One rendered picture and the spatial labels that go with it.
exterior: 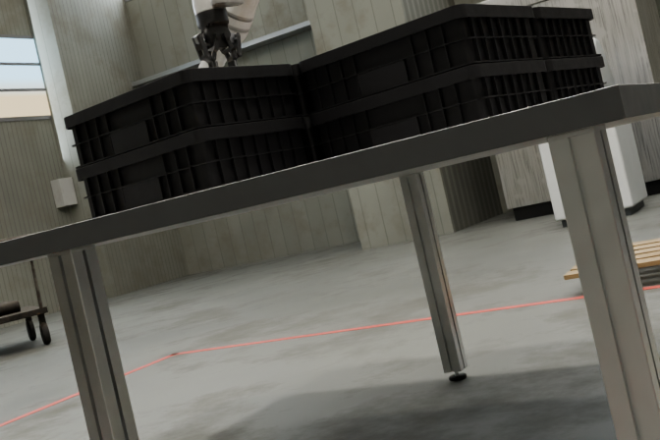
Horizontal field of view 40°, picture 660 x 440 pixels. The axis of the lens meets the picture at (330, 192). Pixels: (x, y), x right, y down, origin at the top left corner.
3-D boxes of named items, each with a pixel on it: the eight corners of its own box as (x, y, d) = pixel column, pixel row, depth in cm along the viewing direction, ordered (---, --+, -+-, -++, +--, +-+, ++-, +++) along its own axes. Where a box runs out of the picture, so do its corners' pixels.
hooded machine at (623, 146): (577, 217, 776) (540, 56, 777) (650, 203, 747) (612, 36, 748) (557, 229, 712) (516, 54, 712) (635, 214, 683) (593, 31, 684)
